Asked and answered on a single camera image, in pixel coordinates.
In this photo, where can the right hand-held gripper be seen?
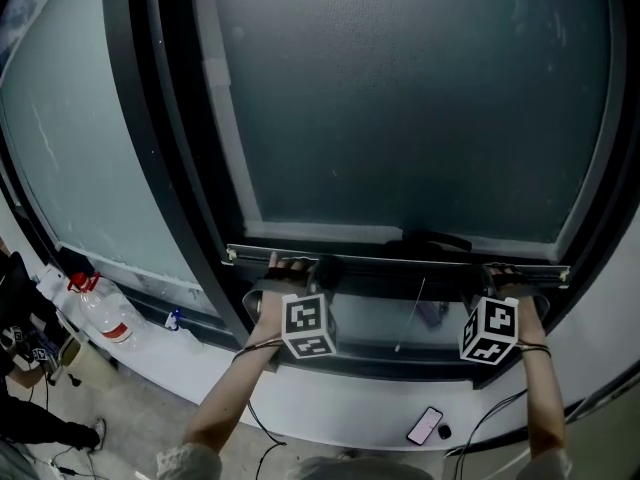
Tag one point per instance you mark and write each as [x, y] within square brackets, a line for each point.
[490, 328]

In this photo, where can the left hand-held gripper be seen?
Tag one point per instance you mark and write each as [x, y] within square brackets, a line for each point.
[305, 323]

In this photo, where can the grey roller window blind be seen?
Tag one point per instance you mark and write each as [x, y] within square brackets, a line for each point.
[400, 118]

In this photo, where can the person's left forearm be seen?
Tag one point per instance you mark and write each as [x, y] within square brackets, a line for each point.
[235, 383]

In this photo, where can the person's left hand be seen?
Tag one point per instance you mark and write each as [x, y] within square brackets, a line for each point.
[287, 280]

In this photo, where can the person's right hand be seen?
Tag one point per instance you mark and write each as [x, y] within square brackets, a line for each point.
[512, 283]

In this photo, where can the small black round object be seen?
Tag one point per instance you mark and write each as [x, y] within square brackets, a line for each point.
[444, 431]

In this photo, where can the smartphone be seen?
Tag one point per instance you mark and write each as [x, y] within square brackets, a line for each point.
[425, 425]

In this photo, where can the clear blue-nozzle spray bottle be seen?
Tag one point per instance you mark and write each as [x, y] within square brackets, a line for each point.
[182, 325]

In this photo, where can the person's white shirt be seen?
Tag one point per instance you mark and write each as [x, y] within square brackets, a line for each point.
[190, 463]

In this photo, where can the large red-capped water bottle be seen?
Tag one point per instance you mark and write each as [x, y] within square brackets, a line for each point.
[110, 318]

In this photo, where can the white trash bin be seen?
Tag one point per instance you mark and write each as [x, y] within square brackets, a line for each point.
[87, 363]

